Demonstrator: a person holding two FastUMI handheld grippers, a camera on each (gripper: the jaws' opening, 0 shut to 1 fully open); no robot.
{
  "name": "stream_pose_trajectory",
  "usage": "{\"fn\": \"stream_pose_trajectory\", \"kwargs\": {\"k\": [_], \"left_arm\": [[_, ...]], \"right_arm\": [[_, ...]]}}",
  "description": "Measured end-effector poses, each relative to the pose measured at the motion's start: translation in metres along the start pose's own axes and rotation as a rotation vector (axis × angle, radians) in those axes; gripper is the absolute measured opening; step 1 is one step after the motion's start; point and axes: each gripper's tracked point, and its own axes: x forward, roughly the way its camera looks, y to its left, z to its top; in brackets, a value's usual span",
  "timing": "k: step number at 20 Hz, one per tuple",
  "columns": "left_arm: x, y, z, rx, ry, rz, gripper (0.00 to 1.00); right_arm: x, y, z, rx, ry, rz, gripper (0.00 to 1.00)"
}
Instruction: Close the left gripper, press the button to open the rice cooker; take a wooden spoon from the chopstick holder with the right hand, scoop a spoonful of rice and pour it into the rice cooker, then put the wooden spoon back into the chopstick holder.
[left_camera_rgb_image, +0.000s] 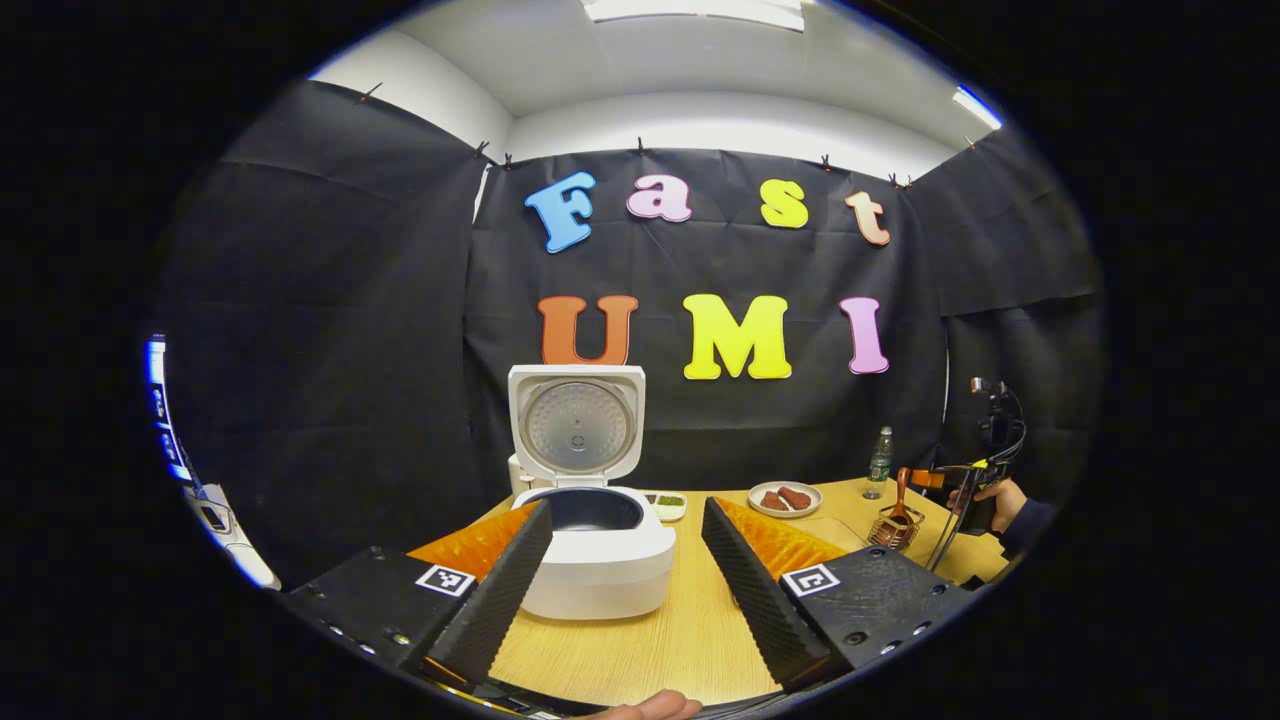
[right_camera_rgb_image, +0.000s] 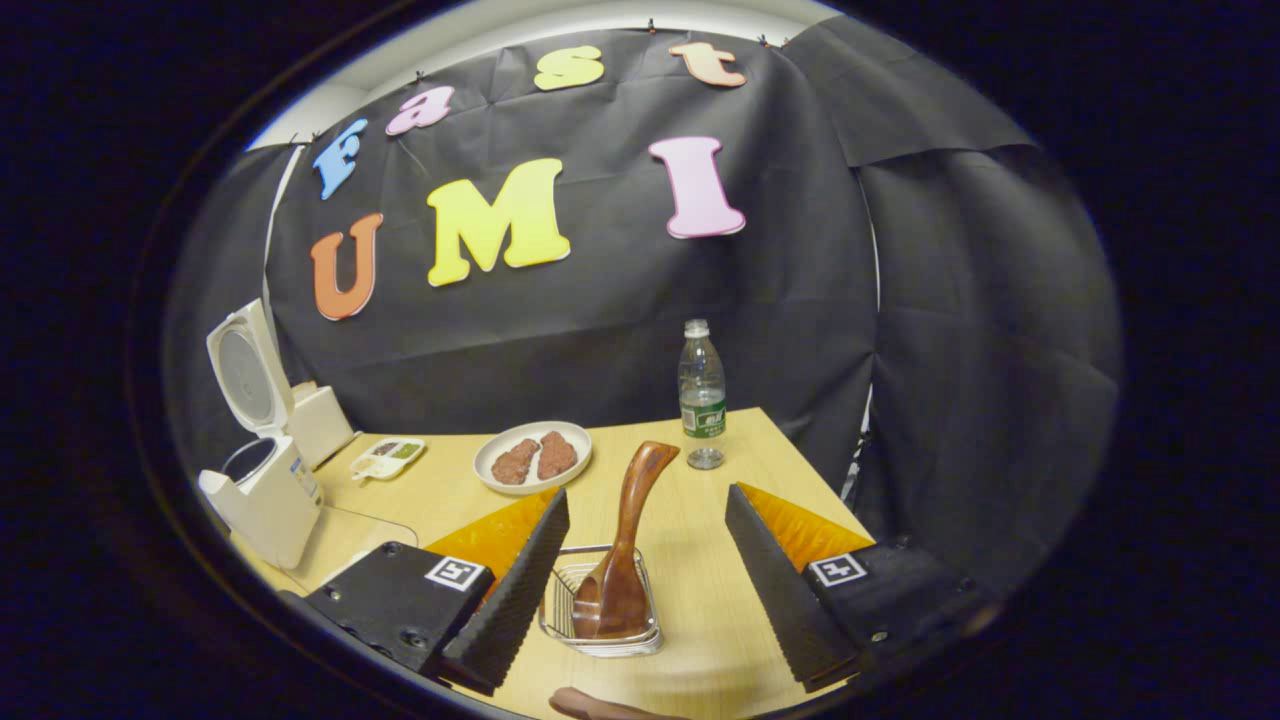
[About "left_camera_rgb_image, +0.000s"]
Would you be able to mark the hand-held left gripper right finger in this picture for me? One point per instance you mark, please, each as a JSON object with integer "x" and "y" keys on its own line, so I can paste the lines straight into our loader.
{"x": 750, "y": 590}

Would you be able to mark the black backdrop cloth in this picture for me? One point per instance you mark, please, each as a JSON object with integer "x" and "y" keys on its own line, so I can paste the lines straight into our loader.
{"x": 350, "y": 350}

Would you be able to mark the white rice cooker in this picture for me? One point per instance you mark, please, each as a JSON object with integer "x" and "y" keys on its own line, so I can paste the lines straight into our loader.
{"x": 610, "y": 560}

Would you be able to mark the small white divided dish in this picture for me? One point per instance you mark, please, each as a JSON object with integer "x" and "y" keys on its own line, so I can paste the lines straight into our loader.
{"x": 668, "y": 503}

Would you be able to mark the large ceiling light panel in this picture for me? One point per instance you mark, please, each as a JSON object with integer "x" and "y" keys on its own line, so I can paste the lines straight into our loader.
{"x": 695, "y": 10}

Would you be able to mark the brown wooden spoon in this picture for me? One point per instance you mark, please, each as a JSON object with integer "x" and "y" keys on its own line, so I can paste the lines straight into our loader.
{"x": 901, "y": 495}

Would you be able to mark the clear green-label plastic bottle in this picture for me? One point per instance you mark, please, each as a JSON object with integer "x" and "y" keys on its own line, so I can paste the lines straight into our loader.
{"x": 879, "y": 465}

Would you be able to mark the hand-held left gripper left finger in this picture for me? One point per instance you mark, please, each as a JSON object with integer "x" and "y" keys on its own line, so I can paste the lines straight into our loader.
{"x": 500, "y": 600}

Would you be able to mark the small ceiling light panel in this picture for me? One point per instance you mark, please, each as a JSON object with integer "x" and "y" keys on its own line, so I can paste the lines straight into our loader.
{"x": 977, "y": 107}

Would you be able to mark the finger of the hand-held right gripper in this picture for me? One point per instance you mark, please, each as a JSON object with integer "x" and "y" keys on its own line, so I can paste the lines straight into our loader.
{"x": 945, "y": 476}

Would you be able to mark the brown meat piece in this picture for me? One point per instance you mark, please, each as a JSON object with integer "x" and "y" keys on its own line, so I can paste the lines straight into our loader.
{"x": 774, "y": 501}
{"x": 797, "y": 496}

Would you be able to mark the white round plate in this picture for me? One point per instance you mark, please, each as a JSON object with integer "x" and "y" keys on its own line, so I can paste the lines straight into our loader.
{"x": 790, "y": 513}

